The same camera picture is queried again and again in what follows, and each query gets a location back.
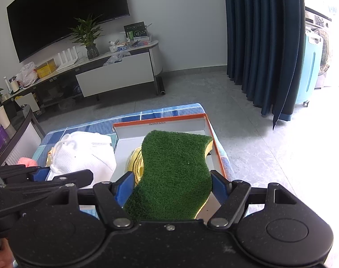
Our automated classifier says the potted green plant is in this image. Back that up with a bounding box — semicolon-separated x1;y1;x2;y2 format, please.
70;15;103;59

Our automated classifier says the yellow box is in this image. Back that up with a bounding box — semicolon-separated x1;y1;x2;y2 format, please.
36;59;57;79

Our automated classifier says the white face mask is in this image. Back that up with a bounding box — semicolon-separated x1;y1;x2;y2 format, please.
47;131;117;188

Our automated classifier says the pink fluffy hat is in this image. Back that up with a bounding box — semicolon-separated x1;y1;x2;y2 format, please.
17;157;38;168

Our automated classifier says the light blue suitcase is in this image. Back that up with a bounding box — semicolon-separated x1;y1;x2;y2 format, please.
295;29;323;105

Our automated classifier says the yellow striped towel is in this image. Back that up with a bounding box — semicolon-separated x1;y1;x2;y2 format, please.
126;147;144;185

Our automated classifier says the white router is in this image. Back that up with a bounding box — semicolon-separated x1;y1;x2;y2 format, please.
57;46;78;70

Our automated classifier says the white orange cardboard box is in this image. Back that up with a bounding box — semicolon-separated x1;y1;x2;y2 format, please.
111;114;225;221

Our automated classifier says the dark blue curtain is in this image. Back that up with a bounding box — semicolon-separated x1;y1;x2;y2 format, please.
225;0;305;125

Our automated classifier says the white plastic bag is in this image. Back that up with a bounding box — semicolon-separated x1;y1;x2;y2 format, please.
16;62;38;87

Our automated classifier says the black television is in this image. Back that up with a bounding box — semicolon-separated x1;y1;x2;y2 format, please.
6;0;129;62

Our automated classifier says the yellow green sponge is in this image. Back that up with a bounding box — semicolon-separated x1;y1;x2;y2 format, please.
123;130;213;221

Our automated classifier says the black green box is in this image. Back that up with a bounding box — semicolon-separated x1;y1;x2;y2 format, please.
124;22;148;41

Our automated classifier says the white tv cabinet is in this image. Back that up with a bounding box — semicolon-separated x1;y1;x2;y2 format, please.
2;40;163;105

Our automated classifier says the person left hand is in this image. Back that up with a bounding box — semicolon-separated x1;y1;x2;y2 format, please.
0;238;14;268

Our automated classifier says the blue checkered tablecloth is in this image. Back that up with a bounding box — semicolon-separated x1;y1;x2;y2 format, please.
34;103;231;218

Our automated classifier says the orange yellow scrunchie cloth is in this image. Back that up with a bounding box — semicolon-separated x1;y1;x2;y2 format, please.
46;148;54;167

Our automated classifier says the black round side table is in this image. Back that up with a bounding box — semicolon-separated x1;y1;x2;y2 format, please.
0;105;45;166

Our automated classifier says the white paper cup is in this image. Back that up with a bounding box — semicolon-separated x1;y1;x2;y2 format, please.
0;106;10;129

